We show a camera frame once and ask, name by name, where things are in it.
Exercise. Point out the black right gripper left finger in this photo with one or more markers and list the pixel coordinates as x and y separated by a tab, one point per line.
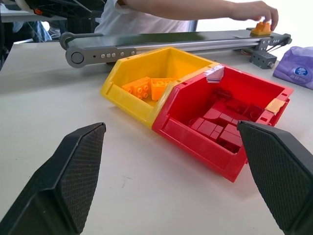
73	176

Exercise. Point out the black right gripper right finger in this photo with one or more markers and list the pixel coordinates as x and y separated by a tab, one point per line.
276	166

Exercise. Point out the orange toy brick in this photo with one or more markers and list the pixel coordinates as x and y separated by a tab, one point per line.
261	29

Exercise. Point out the grey conveyor belt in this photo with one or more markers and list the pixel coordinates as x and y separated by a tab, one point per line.
156	46

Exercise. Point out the person's bare hand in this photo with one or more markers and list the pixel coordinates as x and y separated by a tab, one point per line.
256	11

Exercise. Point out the red studded brick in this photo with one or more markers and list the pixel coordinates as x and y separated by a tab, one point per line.
253	112

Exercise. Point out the beige tape patch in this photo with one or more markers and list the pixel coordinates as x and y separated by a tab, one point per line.
275	105

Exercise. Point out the red flat brick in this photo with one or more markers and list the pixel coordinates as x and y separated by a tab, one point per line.
206	127

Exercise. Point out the red plastic bin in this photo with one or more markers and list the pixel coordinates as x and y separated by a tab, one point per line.
195	142

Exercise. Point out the yellow plastic bin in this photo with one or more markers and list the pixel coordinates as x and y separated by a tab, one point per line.
127	98

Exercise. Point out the purple tissue pack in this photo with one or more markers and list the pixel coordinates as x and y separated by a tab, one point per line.
297	68

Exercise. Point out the flat orange studded brick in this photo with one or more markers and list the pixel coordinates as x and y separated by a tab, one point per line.
138	89

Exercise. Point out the orange sloped brick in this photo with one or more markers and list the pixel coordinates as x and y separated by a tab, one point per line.
159	88

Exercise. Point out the person's white shirt torso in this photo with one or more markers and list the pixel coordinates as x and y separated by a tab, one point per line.
137	19

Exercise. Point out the black machine with orange clip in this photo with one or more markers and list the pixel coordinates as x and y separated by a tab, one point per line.
56	7

